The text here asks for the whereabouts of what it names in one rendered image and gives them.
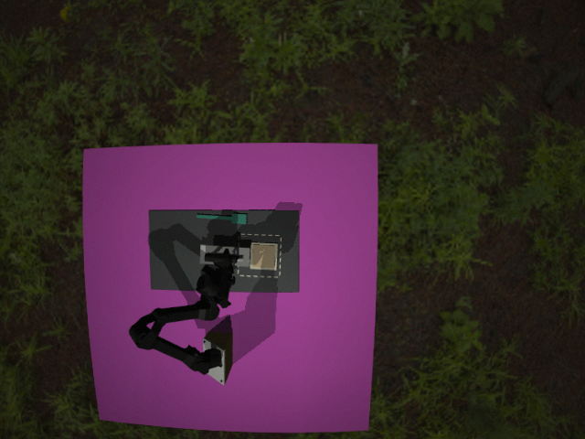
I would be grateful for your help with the beige square tile with dark centre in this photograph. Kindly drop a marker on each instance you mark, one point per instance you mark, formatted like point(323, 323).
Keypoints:
point(263, 256)

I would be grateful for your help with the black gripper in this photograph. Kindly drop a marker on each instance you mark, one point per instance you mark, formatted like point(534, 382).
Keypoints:
point(224, 263)

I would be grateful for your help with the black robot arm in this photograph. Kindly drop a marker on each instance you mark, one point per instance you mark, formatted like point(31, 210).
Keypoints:
point(212, 292)

